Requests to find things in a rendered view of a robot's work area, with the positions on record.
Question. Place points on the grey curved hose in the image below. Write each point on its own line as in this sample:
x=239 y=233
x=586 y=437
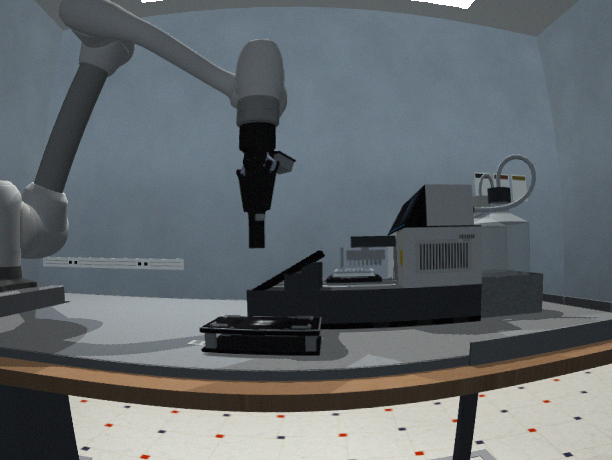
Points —
x=523 y=198

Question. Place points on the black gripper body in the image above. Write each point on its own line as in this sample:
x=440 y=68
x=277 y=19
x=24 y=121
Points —
x=256 y=139

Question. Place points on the grey flexible hose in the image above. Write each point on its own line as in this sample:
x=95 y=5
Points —
x=480 y=182

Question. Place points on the grey bottle with blue liquid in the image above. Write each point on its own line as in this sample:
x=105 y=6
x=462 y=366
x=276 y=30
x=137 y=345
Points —
x=480 y=201

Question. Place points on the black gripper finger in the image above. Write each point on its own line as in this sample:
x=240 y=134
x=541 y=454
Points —
x=263 y=186
x=246 y=188

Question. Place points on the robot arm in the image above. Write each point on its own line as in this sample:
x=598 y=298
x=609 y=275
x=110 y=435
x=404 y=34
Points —
x=38 y=227

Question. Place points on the clear bottle with black cap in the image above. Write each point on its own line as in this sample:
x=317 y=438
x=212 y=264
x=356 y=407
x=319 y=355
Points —
x=505 y=239

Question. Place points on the dark grey raised edge strip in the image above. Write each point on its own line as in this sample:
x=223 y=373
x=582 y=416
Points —
x=528 y=344

